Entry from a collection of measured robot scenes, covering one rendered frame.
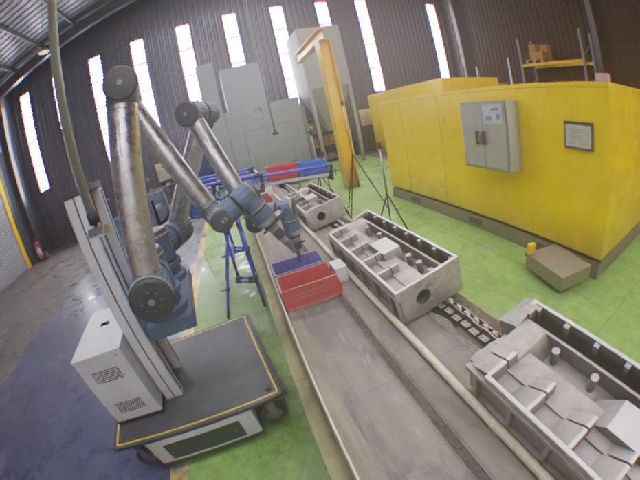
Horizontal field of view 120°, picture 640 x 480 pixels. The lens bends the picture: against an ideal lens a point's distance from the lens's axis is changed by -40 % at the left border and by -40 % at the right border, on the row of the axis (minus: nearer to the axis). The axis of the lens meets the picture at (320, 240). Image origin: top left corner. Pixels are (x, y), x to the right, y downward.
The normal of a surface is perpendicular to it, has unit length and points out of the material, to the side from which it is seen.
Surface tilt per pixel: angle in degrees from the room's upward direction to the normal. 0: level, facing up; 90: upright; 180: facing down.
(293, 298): 92
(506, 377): 10
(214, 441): 90
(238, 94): 90
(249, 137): 90
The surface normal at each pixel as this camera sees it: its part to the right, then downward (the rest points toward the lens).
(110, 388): 0.41, 0.26
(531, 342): -0.36, -0.85
